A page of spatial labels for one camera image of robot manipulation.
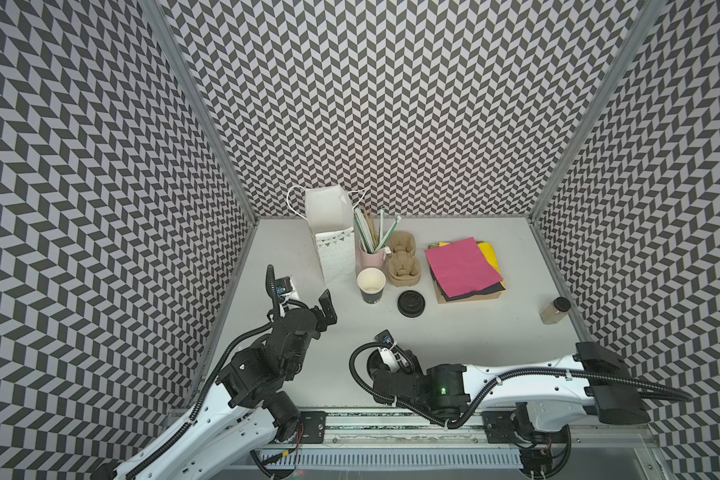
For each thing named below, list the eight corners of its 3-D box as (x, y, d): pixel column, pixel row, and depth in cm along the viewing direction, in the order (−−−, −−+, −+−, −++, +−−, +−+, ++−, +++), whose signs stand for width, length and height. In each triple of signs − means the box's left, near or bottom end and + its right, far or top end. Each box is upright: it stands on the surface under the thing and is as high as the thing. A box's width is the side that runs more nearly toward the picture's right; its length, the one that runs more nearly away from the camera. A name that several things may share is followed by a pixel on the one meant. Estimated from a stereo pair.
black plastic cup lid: (398, 317, 94) (398, 312, 91) (397, 295, 99) (397, 290, 96) (425, 317, 94) (426, 312, 91) (422, 295, 99) (423, 290, 96)
